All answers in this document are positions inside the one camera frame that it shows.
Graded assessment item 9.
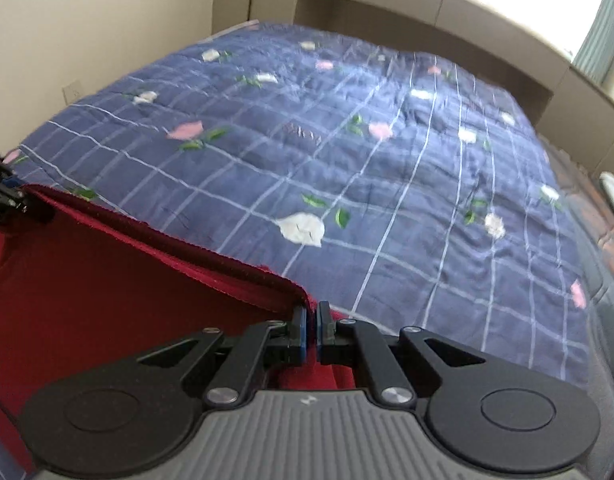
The red long-sleeved shirt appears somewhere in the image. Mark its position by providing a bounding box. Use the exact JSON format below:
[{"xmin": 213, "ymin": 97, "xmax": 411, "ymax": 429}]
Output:
[{"xmin": 0, "ymin": 184, "xmax": 358, "ymax": 466}]

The pale blue curtain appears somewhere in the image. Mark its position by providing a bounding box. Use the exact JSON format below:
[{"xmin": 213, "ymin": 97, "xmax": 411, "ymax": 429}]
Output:
[{"xmin": 571, "ymin": 0, "xmax": 614, "ymax": 92}]

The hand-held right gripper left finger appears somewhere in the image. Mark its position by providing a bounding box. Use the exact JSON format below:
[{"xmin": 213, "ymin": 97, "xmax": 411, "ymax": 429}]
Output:
[{"xmin": 137, "ymin": 305, "xmax": 309, "ymax": 408}]

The blue floral checked quilt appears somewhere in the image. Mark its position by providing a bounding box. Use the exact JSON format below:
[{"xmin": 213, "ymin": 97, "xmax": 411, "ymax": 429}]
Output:
[{"xmin": 0, "ymin": 22, "xmax": 595, "ymax": 480}]

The grey brown quilted mattress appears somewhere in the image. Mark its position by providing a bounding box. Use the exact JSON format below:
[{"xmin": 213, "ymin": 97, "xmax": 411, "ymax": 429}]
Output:
[{"xmin": 542, "ymin": 145, "xmax": 614, "ymax": 480}]

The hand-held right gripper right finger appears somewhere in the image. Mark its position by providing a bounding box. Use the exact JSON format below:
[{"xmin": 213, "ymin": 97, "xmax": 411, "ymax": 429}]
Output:
[{"xmin": 317, "ymin": 301, "xmax": 488, "ymax": 408}]

